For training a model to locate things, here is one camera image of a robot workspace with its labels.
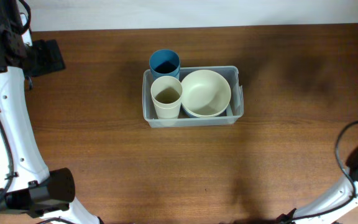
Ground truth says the blue cup back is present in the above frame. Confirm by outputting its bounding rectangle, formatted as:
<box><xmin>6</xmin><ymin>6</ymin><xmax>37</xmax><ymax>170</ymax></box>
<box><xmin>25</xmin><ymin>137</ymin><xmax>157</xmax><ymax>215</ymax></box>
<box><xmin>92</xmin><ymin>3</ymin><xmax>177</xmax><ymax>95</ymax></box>
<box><xmin>149</xmin><ymin>49</ymin><xmax>180</xmax><ymax>73</ymax></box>

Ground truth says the blue cup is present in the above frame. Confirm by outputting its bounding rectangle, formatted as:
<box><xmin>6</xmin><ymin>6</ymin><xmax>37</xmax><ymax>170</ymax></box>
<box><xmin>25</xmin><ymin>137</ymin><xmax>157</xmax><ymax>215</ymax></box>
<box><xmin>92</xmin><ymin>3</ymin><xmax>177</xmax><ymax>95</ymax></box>
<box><xmin>149</xmin><ymin>49</ymin><xmax>180</xmax><ymax>73</ymax></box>
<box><xmin>150</xmin><ymin>70</ymin><xmax>180</xmax><ymax>80</ymax></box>

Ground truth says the cream cup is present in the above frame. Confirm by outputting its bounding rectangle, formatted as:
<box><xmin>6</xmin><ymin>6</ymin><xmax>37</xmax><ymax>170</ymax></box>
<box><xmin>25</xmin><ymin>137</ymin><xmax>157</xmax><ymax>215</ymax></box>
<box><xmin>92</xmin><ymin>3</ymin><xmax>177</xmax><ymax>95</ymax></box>
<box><xmin>150</xmin><ymin>76</ymin><xmax>183</xmax><ymax>109</ymax></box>
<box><xmin>154</xmin><ymin>105</ymin><xmax>181</xmax><ymax>119</ymax></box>

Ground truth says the cream bowl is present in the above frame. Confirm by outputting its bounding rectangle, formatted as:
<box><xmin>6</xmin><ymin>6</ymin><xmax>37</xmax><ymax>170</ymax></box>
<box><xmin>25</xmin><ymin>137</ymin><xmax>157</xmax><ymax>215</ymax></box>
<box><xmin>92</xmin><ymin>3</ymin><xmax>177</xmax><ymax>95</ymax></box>
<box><xmin>181</xmin><ymin>105</ymin><xmax>231</xmax><ymax>118</ymax></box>
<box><xmin>181</xmin><ymin>70</ymin><xmax>232</xmax><ymax>116</ymax></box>

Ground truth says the blue cup front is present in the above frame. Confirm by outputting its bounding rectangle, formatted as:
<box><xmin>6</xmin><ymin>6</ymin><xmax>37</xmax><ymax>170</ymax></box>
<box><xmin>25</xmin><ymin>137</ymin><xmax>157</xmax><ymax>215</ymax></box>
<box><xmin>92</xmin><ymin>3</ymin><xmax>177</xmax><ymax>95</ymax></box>
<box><xmin>150</xmin><ymin>70</ymin><xmax>180</xmax><ymax>80</ymax></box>

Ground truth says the white plastic spoon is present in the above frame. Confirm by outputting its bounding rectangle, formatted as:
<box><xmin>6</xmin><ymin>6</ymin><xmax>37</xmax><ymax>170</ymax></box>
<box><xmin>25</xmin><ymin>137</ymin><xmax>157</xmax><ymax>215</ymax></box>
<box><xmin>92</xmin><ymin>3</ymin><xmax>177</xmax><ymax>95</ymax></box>
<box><xmin>226</xmin><ymin>105</ymin><xmax>233</xmax><ymax>116</ymax></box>

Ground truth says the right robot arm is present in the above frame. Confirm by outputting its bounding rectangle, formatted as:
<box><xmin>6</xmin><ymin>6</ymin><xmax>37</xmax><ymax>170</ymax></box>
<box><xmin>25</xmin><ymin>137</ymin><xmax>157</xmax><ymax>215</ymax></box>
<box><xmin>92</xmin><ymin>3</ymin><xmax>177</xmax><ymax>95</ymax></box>
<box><xmin>276</xmin><ymin>120</ymin><xmax>358</xmax><ymax>224</ymax></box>

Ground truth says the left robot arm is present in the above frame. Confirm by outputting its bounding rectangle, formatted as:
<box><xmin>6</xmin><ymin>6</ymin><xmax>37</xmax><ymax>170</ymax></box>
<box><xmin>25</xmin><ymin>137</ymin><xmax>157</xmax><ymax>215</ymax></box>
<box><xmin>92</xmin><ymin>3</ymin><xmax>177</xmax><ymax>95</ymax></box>
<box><xmin>0</xmin><ymin>0</ymin><xmax>101</xmax><ymax>223</ymax></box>

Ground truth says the clear plastic container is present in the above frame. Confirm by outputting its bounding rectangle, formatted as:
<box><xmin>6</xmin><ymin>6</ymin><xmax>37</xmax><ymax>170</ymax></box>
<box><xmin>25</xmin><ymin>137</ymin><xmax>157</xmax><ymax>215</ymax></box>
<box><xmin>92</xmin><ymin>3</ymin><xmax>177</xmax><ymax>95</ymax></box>
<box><xmin>142</xmin><ymin>65</ymin><xmax>244</xmax><ymax>128</ymax></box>

